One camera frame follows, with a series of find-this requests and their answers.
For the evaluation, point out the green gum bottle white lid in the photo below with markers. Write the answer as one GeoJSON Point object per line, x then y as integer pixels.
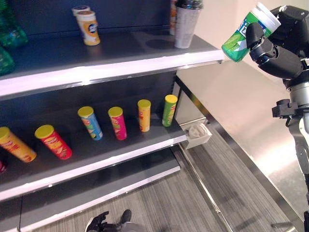
{"type": "Point", "coordinates": [237, 41]}

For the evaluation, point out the stainless steel table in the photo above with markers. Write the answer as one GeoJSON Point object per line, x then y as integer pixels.
{"type": "Point", "coordinates": [241, 116]}

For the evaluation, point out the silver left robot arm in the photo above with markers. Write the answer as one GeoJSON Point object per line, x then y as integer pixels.
{"type": "Point", "coordinates": [130, 227]}

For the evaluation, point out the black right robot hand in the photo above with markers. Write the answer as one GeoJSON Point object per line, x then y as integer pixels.
{"type": "Point", "coordinates": [282, 60]}

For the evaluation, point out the orange snack package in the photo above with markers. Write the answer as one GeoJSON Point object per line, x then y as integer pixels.
{"type": "Point", "coordinates": [172, 17]}

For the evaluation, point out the red chip can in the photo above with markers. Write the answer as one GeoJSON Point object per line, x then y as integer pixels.
{"type": "Point", "coordinates": [55, 143]}

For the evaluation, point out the white cup black lid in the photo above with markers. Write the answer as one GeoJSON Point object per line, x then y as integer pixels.
{"type": "Point", "coordinates": [184, 24]}

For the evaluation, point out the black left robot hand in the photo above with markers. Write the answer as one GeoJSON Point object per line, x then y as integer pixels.
{"type": "Point", "coordinates": [100, 223]}

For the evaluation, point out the blue chip can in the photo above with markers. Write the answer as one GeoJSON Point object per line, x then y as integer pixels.
{"type": "Point", "coordinates": [91, 124]}

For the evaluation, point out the green plastic bottle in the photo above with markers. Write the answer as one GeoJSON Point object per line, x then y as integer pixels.
{"type": "Point", "coordinates": [4, 61]}
{"type": "Point", "coordinates": [10, 26]}

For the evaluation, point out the orange-yellow chip can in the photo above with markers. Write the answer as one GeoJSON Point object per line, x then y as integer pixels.
{"type": "Point", "coordinates": [17, 146]}

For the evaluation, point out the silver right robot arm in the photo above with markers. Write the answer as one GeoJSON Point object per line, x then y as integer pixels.
{"type": "Point", "coordinates": [299, 125]}

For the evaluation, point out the yellow snack cup blue logo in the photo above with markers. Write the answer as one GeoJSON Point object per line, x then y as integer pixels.
{"type": "Point", "coordinates": [89, 29]}

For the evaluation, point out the magenta chip can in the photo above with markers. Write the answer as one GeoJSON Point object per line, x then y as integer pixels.
{"type": "Point", "coordinates": [2, 166]}

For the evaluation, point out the dark shelf board white edge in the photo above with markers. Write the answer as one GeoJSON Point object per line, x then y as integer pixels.
{"type": "Point", "coordinates": [108, 60]}
{"type": "Point", "coordinates": [108, 154]}
{"type": "Point", "coordinates": [101, 186]}

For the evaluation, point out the green chip can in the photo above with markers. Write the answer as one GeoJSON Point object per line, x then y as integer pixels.
{"type": "Point", "coordinates": [169, 112]}

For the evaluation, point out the yellow chip can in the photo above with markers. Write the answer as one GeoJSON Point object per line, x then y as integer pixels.
{"type": "Point", "coordinates": [144, 117]}

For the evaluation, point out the pink chip can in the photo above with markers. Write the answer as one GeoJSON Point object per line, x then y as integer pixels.
{"type": "Point", "coordinates": [118, 124]}

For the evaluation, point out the yellow snack cup white lid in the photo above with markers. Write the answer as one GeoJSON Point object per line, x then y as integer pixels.
{"type": "Point", "coordinates": [80, 9]}

